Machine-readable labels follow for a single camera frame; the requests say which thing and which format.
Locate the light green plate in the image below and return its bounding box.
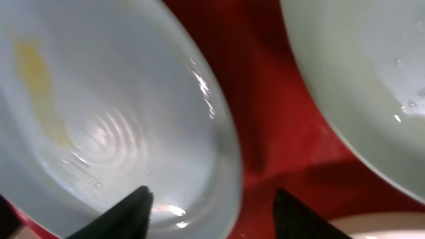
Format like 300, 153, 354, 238
280, 0, 424, 202

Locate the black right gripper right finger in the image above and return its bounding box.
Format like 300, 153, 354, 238
272, 189, 351, 239

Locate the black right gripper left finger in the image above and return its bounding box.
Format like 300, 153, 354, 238
66, 186, 153, 239

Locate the red plastic tray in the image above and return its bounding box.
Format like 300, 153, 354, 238
0, 0, 425, 239

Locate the white plate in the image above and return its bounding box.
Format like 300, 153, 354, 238
331, 212, 424, 239

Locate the light blue plate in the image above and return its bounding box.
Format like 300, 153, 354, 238
1, 0, 242, 239

